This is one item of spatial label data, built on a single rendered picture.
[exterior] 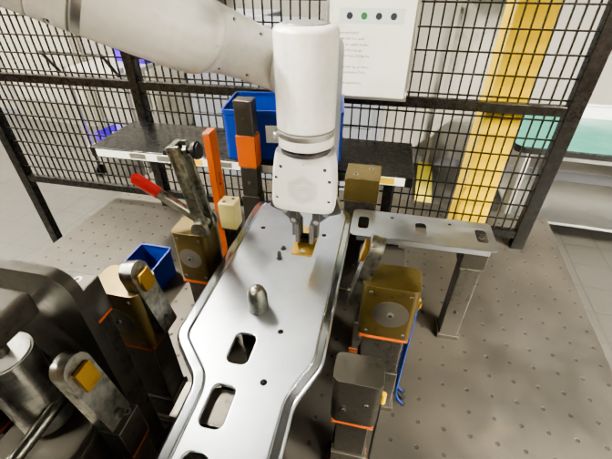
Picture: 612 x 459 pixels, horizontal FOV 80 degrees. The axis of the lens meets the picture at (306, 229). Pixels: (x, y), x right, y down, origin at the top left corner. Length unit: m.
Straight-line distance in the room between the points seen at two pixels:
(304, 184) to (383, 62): 0.58
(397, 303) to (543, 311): 0.64
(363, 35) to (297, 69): 0.59
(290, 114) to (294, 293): 0.29
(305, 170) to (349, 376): 0.30
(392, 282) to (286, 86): 0.33
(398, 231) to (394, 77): 0.46
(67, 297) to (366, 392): 0.38
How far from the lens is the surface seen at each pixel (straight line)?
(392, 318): 0.63
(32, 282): 0.49
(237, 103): 0.89
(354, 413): 0.60
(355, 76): 1.08
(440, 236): 0.79
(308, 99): 0.49
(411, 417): 0.87
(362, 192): 0.85
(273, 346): 0.56
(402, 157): 1.03
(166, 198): 0.70
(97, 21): 0.45
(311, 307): 0.60
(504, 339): 1.06
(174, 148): 0.63
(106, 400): 0.53
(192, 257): 0.73
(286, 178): 0.56
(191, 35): 0.45
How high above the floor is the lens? 1.45
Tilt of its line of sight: 36 degrees down
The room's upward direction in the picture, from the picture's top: straight up
